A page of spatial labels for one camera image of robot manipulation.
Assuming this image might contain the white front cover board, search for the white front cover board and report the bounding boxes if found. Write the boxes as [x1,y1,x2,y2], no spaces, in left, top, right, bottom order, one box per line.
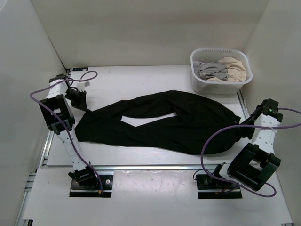
[24,169,292,226]

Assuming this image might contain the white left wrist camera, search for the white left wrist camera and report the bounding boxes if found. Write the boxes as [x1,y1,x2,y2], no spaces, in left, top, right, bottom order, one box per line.
[76,81,90,92]

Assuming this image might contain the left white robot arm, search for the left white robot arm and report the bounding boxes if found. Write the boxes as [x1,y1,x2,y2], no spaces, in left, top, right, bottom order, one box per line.
[39,74,99,189]

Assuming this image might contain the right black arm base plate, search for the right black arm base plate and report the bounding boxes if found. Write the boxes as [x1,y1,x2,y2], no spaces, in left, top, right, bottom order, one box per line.
[193,171,242,200]

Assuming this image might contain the beige garment in basket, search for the beige garment in basket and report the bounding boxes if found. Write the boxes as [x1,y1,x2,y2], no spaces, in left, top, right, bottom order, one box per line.
[208,57,247,82]

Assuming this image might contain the black trousers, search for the black trousers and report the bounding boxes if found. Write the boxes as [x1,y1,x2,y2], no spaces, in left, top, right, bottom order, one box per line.
[75,90,241,155]

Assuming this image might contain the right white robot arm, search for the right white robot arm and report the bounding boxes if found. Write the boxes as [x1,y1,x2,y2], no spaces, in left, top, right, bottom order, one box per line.
[211,99,283,191]

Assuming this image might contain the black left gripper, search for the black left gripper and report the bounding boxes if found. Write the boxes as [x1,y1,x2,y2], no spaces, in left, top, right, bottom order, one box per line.
[64,89,88,112]

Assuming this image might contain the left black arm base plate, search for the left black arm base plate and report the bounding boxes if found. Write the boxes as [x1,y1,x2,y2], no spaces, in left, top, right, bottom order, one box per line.
[69,174,113,198]

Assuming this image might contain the white plastic laundry basket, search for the white plastic laundry basket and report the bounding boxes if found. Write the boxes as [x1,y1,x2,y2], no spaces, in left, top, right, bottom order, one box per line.
[190,48,253,95]

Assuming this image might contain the grey garment in basket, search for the grey garment in basket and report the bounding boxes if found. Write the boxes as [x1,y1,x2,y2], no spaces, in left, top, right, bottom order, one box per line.
[193,61,228,80]

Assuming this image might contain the small dark label sticker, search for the small dark label sticker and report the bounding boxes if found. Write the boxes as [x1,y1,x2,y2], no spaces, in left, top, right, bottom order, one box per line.
[72,67,88,72]

